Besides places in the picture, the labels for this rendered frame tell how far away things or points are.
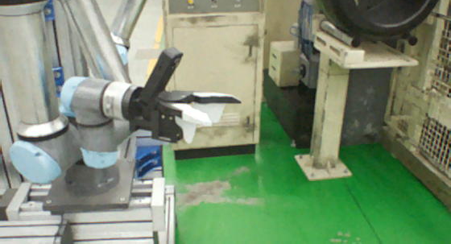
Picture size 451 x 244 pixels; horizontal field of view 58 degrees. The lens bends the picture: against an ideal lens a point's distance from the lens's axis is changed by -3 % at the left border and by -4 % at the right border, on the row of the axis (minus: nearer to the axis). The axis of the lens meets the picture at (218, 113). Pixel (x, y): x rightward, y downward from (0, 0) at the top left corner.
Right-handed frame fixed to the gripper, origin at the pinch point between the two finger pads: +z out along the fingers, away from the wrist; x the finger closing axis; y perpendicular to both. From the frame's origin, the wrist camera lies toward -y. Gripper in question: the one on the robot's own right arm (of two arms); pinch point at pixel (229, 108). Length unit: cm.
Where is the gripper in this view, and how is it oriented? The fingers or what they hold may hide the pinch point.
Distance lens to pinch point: 73.9
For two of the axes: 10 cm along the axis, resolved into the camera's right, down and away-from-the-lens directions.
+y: -0.5, 9.5, 3.0
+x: -3.6, 2.7, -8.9
